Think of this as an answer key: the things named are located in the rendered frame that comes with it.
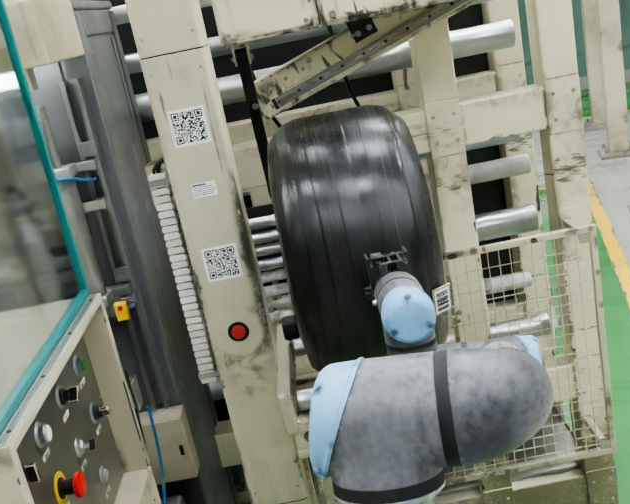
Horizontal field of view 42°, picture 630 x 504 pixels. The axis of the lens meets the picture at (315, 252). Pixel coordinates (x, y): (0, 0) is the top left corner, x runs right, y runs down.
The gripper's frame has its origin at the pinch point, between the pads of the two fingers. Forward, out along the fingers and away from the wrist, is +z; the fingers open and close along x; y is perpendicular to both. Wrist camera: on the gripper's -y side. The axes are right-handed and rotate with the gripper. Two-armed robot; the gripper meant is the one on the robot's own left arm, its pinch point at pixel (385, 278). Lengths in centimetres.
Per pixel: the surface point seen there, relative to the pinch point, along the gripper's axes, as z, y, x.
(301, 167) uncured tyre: 9.7, 22.3, 11.2
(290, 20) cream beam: 42, 52, 7
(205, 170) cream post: 19.2, 24.7, 30.4
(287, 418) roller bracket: 13.4, -28.5, 24.5
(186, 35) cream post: 16, 51, 28
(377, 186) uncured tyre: 5.1, 16.3, -2.1
